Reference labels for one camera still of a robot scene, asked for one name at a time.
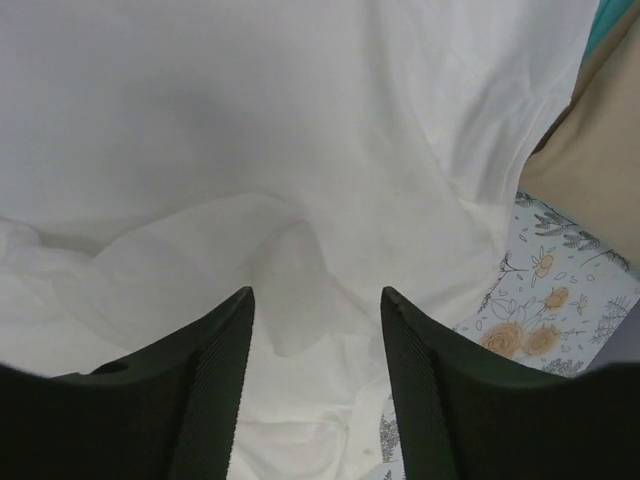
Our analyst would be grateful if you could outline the folded teal t shirt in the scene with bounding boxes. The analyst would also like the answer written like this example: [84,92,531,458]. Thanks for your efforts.
[583,0,634,59]

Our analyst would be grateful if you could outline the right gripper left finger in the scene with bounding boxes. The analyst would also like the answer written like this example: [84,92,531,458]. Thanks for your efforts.
[1,287,255,479]

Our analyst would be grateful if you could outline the floral table cloth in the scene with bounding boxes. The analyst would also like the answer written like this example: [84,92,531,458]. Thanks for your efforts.
[374,193,639,479]

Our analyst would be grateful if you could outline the white t shirt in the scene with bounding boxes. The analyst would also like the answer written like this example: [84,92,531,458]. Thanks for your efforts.
[1,1,598,479]

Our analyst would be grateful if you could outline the folded tan t shirt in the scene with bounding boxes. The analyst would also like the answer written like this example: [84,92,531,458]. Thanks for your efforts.
[520,2,639,266]

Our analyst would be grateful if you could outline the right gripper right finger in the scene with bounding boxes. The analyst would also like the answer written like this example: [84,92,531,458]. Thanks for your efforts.
[380,287,639,479]

